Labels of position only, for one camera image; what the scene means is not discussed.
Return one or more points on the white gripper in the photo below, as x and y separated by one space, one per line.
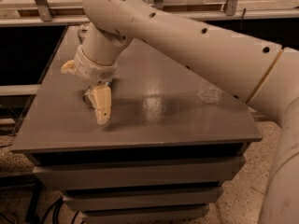
92 70

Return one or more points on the silver blue redbull can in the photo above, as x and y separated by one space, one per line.
86 99

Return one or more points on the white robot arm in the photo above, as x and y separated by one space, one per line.
262 74

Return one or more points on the green white 7up can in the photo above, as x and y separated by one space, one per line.
82 31

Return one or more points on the top grey drawer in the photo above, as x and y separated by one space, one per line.
139 173

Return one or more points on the grey drawer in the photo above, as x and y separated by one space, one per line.
145 214
143 199
139 173

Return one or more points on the grey drawer cabinet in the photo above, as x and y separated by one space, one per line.
156 115

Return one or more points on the clear plastic water bottle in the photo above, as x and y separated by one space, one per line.
209 93

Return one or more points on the middle grey drawer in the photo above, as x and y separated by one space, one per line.
143 199

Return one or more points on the bottom grey drawer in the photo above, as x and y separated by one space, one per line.
145 214

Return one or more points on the metal window frame rail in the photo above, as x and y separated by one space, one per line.
33 12

